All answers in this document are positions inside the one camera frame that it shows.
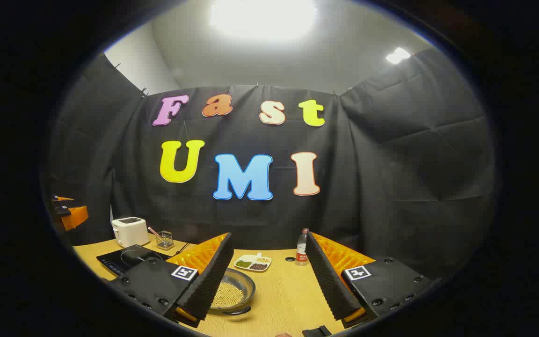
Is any large soybean heap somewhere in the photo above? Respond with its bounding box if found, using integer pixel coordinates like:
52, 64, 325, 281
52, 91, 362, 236
211, 282, 246, 308

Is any white toaster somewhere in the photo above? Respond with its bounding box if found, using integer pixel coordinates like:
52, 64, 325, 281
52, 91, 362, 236
111, 217, 150, 248

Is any black induction cooktop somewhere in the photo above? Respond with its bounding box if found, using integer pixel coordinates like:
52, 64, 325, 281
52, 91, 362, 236
96, 244, 173, 277

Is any large ceiling light panel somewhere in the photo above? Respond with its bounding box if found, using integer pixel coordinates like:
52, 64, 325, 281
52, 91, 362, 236
210, 0, 319, 43

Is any small ceiling light panel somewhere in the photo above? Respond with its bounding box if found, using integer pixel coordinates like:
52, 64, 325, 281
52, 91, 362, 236
386, 47, 411, 65

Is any white divided dish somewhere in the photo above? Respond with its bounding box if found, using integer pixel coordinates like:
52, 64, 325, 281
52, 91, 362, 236
233, 253, 272, 272

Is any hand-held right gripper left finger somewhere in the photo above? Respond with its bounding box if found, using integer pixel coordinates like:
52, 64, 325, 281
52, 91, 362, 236
106, 233, 234, 328

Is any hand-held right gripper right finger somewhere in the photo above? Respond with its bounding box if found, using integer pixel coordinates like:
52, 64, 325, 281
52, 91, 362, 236
305, 231, 441, 328

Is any stainless steel pot black handle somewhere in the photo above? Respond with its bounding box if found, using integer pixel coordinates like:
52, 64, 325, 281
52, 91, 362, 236
209, 268, 257, 315

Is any wire mesh holder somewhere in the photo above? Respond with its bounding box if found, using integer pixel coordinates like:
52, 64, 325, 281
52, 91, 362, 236
155, 230, 175, 250

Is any clear plastic water bottle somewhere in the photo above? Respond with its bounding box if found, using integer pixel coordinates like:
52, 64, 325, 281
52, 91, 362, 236
295, 228, 309, 266

